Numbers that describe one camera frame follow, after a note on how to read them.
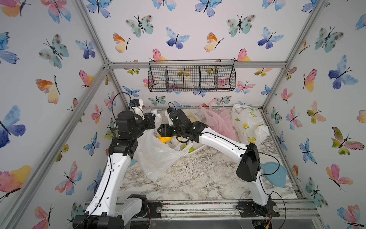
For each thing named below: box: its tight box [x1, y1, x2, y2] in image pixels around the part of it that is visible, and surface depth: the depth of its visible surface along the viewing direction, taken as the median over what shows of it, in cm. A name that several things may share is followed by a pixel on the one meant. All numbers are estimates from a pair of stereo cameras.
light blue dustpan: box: [259, 161, 288, 188], surface depth 87 cm
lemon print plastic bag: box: [231, 103, 270, 146], surface depth 103 cm
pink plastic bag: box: [199, 99, 239, 142], surface depth 98 cm
